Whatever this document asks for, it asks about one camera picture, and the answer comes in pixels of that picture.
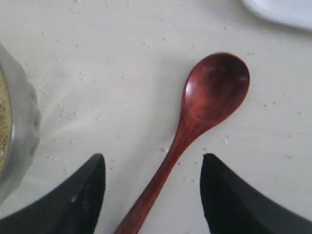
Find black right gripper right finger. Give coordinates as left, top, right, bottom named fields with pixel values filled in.
left=200, top=154, right=312, bottom=234

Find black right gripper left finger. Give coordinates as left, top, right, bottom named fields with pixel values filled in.
left=0, top=154, right=106, bottom=234

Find dark red wooden spoon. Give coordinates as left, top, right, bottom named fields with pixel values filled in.
left=115, top=52, right=250, bottom=234

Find round metal bowl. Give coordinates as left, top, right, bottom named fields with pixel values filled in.
left=0, top=45, right=41, bottom=203

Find yellow millet grains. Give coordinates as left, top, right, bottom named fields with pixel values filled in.
left=0, top=72, right=12, bottom=171

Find white rectangular plastic tray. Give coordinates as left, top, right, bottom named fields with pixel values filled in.
left=242, top=0, right=312, bottom=31

